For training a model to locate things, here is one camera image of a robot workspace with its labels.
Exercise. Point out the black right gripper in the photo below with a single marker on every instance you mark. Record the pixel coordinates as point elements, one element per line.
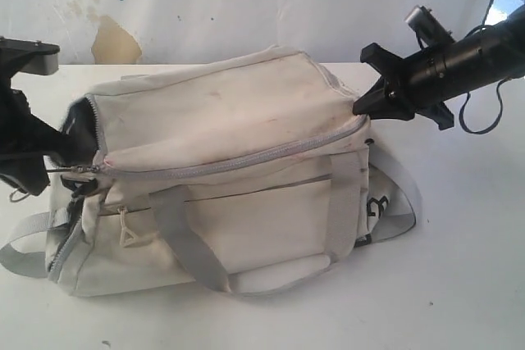
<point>415,85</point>

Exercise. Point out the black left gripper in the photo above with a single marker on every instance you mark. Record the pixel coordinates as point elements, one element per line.
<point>26,140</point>

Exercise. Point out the white canvas duffel bag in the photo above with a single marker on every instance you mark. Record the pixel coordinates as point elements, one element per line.
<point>245,176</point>

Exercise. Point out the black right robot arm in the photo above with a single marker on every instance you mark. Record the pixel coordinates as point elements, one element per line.
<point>488,54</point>

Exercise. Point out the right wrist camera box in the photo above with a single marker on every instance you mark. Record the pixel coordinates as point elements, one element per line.
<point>428,30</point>

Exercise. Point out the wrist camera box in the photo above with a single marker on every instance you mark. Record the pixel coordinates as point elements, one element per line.
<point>428,30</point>
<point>30,57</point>

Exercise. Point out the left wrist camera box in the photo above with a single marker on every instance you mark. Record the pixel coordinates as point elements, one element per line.
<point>30,57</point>

